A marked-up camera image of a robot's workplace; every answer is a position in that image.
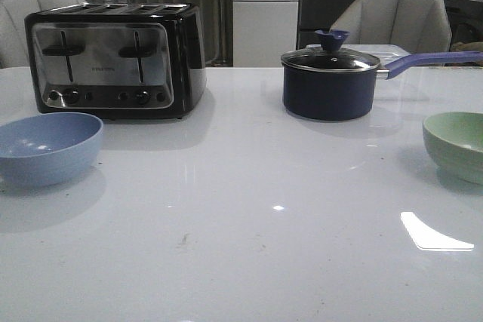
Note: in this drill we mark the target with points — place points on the blue bowl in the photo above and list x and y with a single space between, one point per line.
47 149

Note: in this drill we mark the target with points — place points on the glass pot lid blue knob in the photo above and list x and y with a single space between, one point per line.
330 40

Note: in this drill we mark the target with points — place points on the white refrigerator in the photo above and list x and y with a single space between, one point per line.
262 31

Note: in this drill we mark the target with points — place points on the grey chair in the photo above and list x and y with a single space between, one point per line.
417 26
14 50

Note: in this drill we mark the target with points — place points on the black and chrome toaster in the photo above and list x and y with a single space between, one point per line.
121 61

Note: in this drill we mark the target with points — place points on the dark blue saucepan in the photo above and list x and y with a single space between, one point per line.
342 96

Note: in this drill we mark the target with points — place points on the grey chair right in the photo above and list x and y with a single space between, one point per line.
417 26

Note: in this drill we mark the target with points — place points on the grey chair left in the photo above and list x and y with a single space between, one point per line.
14 50

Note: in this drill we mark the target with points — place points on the green bowl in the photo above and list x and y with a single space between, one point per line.
453 141

